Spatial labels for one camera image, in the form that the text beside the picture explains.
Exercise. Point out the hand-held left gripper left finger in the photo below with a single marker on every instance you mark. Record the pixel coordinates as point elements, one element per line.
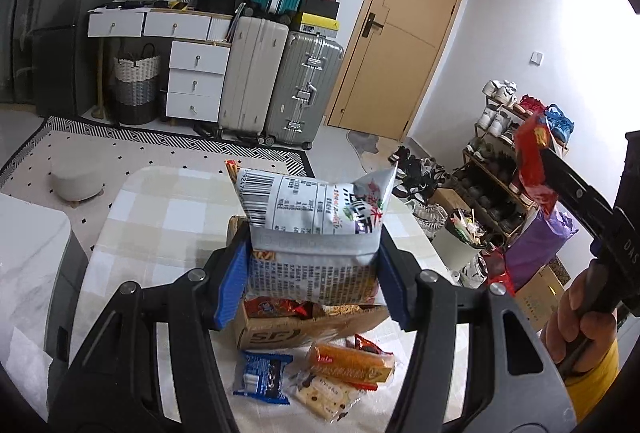
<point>232,283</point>

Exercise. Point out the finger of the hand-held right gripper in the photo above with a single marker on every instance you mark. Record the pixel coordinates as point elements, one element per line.
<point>582,195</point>

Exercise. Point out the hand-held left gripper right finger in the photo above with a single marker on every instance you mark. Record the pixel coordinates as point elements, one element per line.
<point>397,288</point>

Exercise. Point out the plain red snack packet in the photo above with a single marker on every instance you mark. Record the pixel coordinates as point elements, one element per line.
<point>532,163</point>

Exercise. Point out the small red snack packet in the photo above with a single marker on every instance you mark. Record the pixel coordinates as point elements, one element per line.
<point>372,345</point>

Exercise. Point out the orange biscuit packet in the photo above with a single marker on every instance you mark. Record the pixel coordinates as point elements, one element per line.
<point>350,365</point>

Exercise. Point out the white orange snack bag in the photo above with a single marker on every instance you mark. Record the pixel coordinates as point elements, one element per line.
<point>310,233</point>

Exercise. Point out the blue cookie packet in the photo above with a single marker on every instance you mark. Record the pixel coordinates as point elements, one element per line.
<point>262,378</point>

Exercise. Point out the orange striped snack packet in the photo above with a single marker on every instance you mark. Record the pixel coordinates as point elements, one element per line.
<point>232,170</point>

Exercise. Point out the clear chocolate chip cookie packet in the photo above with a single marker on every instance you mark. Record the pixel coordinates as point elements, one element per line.
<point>325,398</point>

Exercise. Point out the person's right forearm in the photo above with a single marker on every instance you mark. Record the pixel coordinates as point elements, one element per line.
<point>597,388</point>

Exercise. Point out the person's right hand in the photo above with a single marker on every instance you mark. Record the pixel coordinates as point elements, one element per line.
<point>590,335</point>

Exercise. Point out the purple bag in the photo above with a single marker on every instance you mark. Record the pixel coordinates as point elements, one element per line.
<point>540,248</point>

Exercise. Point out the white trash bin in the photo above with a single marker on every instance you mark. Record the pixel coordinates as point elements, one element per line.
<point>457,248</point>

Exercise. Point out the large cardboard box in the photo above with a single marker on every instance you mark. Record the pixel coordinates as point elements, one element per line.
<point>542,298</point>

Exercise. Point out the red bag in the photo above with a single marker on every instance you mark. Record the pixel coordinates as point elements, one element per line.
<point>497,270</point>

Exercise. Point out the small cardboard box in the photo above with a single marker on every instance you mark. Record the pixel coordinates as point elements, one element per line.
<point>450,200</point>

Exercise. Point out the pile of loose sneakers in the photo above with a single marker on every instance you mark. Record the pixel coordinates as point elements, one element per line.
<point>417,173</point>

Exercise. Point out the wooden shoe rack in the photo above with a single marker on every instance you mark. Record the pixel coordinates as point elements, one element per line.
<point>470,163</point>

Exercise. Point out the patterned rug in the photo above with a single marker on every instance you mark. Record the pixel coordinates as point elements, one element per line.
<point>150,163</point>

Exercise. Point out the grey door mat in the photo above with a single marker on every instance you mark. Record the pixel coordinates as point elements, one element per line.
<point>364,144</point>

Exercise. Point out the white stool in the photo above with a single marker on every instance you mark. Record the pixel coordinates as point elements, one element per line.
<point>75,185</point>

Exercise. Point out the white marble side table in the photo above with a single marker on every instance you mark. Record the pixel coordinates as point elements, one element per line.
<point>30,253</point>

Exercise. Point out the white suitcase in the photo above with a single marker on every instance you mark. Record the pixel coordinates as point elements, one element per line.
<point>250,78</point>

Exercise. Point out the silver suitcase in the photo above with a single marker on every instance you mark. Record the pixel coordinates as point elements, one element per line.
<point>302,88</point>

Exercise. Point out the woven laundry basket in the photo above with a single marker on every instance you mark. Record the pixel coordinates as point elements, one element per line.
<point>135,88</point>

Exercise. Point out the white tissue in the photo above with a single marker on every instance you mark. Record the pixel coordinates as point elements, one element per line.
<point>25,358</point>

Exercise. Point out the white desk with drawers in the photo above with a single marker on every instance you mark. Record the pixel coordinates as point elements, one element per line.
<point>195,63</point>

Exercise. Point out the wooden door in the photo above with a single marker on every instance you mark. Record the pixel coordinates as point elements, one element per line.
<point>400,38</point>

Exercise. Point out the plain black shoe box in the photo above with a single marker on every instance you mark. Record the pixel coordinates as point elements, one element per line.
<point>320,7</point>

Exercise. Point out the grey refrigerator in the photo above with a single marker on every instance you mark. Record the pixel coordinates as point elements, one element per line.
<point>85,13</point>

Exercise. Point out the dark glass cabinet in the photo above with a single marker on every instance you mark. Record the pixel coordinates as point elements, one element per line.
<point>17,38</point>

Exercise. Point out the white wall switch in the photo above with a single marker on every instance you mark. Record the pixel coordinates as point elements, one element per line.
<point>536,58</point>

